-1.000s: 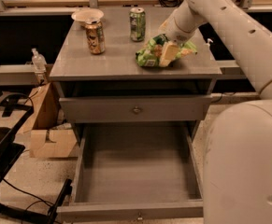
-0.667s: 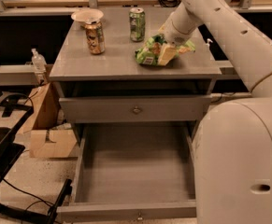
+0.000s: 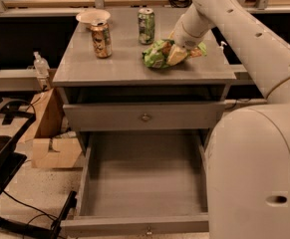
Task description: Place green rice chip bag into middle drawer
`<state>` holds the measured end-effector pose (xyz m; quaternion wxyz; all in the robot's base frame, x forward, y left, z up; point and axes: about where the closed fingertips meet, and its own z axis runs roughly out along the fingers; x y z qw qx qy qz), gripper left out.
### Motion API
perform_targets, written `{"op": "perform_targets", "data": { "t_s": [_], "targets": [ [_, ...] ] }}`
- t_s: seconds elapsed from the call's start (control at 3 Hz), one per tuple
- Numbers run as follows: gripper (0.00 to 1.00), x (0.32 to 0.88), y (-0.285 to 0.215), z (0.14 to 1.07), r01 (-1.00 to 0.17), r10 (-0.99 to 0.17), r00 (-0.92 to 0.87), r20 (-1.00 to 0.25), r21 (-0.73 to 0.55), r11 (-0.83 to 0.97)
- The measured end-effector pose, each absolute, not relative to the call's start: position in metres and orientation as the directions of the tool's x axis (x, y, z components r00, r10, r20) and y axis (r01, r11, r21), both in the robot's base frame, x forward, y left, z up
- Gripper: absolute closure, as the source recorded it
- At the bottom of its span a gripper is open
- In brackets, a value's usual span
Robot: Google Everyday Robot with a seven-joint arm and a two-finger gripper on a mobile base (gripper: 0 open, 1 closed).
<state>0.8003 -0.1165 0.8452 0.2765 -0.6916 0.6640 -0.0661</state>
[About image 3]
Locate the black chair frame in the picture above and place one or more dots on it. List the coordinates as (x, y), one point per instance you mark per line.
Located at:
(10, 163)

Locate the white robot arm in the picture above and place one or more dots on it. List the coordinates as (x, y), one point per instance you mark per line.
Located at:
(247, 160)

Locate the green soda can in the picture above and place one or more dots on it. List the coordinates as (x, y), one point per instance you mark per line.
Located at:
(146, 25)

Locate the brown gold soda can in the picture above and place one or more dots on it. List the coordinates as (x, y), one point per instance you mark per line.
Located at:
(101, 38)

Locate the cardboard box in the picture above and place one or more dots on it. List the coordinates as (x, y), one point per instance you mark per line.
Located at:
(52, 146)

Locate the grey drawer cabinet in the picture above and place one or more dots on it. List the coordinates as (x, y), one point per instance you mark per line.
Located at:
(122, 78)

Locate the small white pump bottle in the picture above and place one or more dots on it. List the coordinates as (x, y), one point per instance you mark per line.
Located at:
(222, 46)

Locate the clear plastic bottle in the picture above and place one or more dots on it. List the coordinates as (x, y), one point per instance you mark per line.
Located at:
(41, 65)

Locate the open grey middle drawer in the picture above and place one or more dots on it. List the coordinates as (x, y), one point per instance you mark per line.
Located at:
(140, 182)

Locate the white bowl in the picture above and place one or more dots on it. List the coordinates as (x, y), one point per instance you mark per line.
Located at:
(88, 16)

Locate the green rice chip bag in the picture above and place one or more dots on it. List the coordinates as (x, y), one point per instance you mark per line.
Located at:
(155, 56)

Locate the closed grey upper drawer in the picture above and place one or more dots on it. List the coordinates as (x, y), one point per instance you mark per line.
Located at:
(147, 116)

